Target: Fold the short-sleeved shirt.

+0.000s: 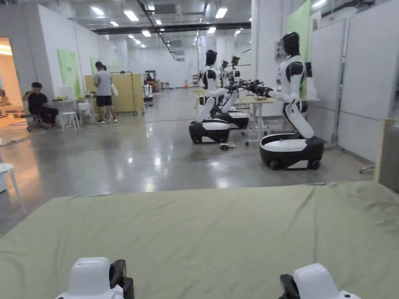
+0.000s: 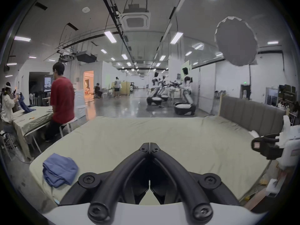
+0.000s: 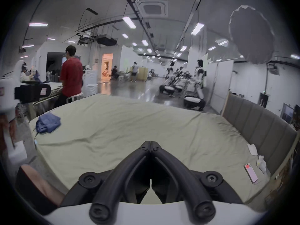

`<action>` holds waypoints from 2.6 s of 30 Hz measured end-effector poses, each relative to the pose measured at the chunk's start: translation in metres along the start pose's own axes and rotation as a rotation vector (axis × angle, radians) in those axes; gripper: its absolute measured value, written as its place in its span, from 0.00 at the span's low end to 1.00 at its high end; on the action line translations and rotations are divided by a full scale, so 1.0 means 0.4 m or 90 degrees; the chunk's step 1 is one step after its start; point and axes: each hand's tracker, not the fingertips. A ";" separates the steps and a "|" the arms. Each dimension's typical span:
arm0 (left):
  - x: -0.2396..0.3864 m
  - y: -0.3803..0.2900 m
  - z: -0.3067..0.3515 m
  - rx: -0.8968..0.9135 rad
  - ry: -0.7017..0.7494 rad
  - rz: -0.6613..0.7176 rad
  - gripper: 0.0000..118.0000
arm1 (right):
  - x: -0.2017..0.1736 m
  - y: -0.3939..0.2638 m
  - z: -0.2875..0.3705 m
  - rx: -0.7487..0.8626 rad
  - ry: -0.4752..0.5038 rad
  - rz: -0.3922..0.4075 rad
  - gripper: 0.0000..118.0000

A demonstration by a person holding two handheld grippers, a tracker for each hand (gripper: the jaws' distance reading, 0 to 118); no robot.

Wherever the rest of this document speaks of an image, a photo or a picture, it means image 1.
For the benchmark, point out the white and black humanoid robot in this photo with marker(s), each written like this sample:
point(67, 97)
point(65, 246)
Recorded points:
point(209, 124)
point(291, 71)
point(235, 116)

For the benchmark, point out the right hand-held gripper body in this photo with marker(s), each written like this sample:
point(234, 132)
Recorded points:
point(311, 280)

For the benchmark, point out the bed with pale green sheet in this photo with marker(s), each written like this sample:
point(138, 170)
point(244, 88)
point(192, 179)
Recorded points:
point(199, 236)

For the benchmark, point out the yellow wooden cart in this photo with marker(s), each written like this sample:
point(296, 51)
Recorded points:
point(124, 90)

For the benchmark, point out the small white wheeled robot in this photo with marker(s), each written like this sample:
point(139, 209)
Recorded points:
point(148, 92)

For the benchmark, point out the forklift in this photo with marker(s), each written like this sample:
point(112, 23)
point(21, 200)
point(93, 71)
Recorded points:
point(151, 81)

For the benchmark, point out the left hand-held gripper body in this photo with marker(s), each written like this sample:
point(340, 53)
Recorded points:
point(90, 275)

